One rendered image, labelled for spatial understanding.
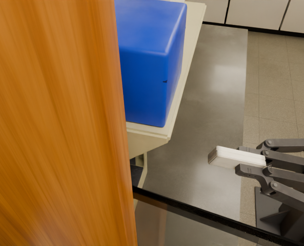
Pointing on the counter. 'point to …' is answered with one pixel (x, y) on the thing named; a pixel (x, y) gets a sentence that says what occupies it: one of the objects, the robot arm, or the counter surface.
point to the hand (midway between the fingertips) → (236, 159)
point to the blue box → (150, 56)
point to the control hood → (151, 138)
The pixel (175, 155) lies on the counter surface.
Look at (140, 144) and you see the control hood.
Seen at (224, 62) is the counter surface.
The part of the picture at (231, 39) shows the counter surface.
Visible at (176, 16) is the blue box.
